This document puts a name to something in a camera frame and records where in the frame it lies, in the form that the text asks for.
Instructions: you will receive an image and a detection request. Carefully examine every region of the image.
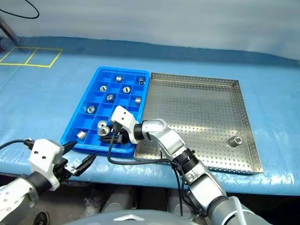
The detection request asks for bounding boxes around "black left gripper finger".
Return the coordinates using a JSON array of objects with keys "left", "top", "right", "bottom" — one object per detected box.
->
[
  {"left": 62, "top": 140, "right": 78, "bottom": 156},
  {"left": 76, "top": 151, "right": 98, "bottom": 178}
]

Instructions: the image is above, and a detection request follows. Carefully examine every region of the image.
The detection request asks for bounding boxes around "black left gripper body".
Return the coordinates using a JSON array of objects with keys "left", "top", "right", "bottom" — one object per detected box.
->
[{"left": 52, "top": 157, "right": 79, "bottom": 181}]

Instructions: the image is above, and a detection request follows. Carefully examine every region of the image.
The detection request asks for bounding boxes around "perforated metal tray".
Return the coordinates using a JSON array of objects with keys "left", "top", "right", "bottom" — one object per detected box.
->
[{"left": 133, "top": 72, "right": 264, "bottom": 176}]

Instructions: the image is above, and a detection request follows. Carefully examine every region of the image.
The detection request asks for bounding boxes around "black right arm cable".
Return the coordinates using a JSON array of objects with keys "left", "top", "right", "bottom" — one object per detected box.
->
[{"left": 107, "top": 126, "right": 188, "bottom": 218}]

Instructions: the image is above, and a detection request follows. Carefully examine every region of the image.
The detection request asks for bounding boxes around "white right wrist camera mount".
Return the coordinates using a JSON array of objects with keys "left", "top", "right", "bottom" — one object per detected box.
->
[{"left": 110, "top": 105, "right": 143, "bottom": 144}]

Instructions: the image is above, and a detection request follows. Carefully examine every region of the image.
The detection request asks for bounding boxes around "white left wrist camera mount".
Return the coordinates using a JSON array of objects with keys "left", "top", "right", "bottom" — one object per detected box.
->
[{"left": 27, "top": 138, "right": 65, "bottom": 192}]

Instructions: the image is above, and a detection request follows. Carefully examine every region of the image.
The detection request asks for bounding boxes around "thin black looped cable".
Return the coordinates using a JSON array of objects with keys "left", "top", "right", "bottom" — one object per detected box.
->
[{"left": 0, "top": 0, "right": 40, "bottom": 19}]

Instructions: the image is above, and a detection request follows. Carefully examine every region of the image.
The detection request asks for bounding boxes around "grey rounded cylinder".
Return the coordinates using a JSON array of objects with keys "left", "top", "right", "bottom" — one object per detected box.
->
[
  {"left": 167, "top": 188, "right": 195, "bottom": 218},
  {"left": 102, "top": 187, "right": 138, "bottom": 213}
]

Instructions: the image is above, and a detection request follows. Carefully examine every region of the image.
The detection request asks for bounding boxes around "grey robot torso with logo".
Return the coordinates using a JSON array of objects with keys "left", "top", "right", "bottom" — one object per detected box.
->
[{"left": 67, "top": 209, "right": 199, "bottom": 225}]

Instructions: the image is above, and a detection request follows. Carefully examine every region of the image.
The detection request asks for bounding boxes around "dark metal stand leg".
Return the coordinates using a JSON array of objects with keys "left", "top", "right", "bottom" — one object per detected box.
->
[{"left": 0, "top": 17, "right": 19, "bottom": 43}]

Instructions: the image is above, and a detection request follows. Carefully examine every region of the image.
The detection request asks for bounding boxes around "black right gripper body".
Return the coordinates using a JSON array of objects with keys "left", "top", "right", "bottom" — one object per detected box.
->
[{"left": 112, "top": 123, "right": 132, "bottom": 145}]

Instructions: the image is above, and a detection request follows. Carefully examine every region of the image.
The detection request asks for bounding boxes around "yellow tape double square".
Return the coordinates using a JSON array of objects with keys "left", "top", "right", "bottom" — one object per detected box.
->
[{"left": 0, "top": 46, "right": 63, "bottom": 68}]

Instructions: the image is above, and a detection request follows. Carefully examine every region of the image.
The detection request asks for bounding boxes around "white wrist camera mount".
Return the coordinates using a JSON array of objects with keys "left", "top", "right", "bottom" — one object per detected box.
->
[
  {"left": 110, "top": 105, "right": 143, "bottom": 144},
  {"left": 27, "top": 138, "right": 65, "bottom": 192}
]

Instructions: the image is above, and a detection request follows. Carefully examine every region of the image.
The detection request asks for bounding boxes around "black shoe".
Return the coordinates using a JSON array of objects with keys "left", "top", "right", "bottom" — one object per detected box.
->
[{"left": 32, "top": 210, "right": 50, "bottom": 225}]

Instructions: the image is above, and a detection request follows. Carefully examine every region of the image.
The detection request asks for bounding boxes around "blue plastic table cover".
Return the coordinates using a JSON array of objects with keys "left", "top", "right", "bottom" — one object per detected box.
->
[{"left": 0, "top": 35, "right": 300, "bottom": 196}]

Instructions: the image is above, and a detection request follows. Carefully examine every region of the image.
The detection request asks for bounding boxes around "blue compartment tray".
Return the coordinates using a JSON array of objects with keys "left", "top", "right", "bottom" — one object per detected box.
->
[{"left": 60, "top": 66, "right": 151, "bottom": 157}]

